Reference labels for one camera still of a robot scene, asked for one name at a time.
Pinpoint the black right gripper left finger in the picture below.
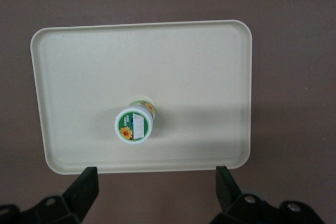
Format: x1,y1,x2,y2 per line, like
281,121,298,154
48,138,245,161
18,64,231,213
0,166,100,224

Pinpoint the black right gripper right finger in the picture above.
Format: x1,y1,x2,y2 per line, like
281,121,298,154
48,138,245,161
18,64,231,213
209,165,326,224

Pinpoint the green gum bottle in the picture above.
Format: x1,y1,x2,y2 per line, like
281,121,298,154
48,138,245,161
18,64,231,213
114,97,156,145

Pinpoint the beige rectangular tray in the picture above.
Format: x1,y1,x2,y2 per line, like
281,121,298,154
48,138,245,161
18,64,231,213
30,19,254,175

